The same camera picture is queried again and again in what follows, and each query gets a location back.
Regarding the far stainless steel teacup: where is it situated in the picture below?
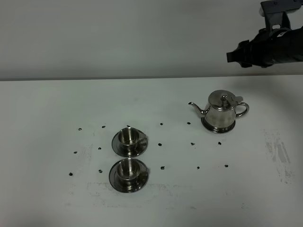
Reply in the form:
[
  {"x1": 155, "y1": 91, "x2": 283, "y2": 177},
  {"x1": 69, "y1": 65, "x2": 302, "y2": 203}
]
[{"x1": 118, "y1": 127, "x2": 147, "y2": 152}]

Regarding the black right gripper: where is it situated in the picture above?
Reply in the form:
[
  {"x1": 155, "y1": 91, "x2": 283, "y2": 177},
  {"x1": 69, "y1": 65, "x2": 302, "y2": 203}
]
[{"x1": 226, "y1": 40, "x2": 253, "y2": 68}]

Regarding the stainless steel teacup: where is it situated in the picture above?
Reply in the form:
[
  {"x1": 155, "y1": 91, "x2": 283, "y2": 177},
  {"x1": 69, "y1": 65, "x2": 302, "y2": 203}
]
[
  {"x1": 118, "y1": 127, "x2": 147, "y2": 152},
  {"x1": 116, "y1": 158, "x2": 149, "y2": 186}
]

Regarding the far stainless steel saucer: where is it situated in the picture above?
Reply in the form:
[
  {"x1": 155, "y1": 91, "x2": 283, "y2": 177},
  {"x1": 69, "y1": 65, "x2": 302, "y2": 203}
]
[{"x1": 112, "y1": 130, "x2": 148, "y2": 157}]

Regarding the near stainless steel teacup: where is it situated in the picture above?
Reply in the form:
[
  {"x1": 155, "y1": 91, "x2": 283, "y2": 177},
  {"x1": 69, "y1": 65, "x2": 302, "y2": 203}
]
[{"x1": 116, "y1": 158, "x2": 149, "y2": 186}]

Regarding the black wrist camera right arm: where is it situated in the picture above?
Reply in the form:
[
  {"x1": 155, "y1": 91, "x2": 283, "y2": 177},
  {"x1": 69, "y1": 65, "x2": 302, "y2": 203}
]
[{"x1": 260, "y1": 0, "x2": 303, "y2": 31}]

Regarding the near stainless steel saucer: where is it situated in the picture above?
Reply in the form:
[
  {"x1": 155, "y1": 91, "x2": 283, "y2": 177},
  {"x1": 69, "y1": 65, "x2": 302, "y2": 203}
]
[{"x1": 109, "y1": 160, "x2": 147, "y2": 193}]

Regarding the stainless steel teapot saucer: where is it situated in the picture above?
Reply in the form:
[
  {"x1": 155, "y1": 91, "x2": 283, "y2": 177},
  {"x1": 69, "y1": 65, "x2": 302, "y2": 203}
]
[{"x1": 201, "y1": 117, "x2": 237, "y2": 134}]

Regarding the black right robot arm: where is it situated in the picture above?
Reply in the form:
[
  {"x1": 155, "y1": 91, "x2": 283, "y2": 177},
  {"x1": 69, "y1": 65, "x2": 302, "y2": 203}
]
[{"x1": 226, "y1": 28, "x2": 303, "y2": 68}]

